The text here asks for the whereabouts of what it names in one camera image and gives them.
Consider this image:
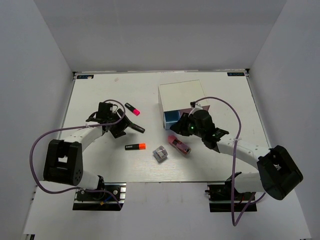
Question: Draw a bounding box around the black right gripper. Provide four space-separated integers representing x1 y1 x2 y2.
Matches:
170 112 205 139

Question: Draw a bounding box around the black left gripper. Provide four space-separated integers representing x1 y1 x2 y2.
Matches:
108 108 135 139

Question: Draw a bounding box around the pink highlighter marker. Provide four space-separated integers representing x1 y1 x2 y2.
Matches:
124 102 140 116

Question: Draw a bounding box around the green highlighter marker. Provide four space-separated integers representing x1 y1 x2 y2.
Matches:
129 123 145 134

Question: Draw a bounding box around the white pastel drawer box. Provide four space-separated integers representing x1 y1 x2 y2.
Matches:
158 79 205 130

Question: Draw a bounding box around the orange highlighter marker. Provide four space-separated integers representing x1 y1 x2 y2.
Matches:
124 143 146 151

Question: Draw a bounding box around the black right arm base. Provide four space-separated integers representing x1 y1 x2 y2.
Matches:
204 183 252 213

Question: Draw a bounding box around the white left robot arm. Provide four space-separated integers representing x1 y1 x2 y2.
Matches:
43 102 126 200

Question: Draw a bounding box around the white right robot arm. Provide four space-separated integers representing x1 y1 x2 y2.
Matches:
170 109 304 200

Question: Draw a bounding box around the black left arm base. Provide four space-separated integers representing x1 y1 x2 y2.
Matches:
72 183 127 212

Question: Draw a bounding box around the left corner logo sticker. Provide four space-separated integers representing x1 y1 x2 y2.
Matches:
76 74 94 80

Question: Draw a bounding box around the corner logo sticker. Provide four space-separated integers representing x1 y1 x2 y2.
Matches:
76 74 94 80
227 72 246 77

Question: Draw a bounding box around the right corner logo sticker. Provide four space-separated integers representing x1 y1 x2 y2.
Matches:
227 72 246 77

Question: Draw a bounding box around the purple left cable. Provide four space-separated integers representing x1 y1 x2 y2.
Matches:
30 99 126 210

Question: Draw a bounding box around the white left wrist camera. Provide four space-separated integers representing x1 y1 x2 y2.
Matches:
96 102 114 119

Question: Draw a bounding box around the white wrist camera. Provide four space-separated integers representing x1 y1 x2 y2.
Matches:
96 102 114 119
189 101 203 115

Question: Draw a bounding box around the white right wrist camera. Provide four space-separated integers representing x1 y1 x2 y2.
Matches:
189 101 203 115

